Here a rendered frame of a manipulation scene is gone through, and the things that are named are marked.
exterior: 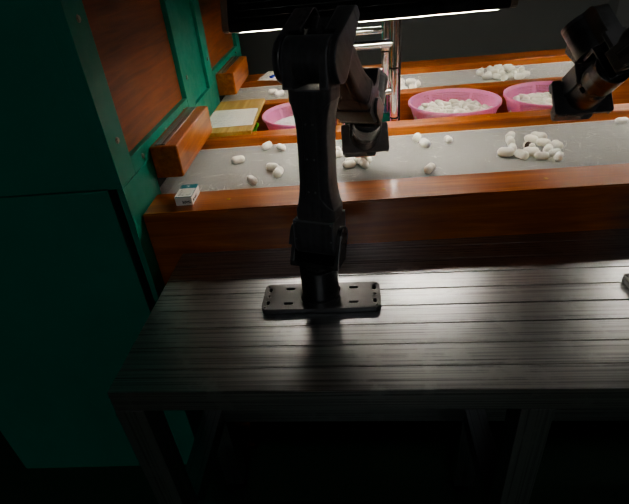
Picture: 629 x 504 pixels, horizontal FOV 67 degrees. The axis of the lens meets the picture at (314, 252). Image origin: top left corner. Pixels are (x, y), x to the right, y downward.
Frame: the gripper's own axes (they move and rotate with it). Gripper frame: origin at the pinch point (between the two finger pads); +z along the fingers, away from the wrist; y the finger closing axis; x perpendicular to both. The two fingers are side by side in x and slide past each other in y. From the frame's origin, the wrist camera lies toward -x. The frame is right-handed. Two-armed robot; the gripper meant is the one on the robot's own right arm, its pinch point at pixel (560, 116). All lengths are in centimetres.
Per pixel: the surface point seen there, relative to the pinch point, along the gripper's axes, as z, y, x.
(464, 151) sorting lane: 18.5, 14.3, -0.3
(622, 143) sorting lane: 17.0, -21.2, 1.0
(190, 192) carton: -2, 75, 11
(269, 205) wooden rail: -4, 58, 15
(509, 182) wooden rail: -1.3, 11.5, 13.1
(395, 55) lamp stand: 21.6, 28.5, -27.9
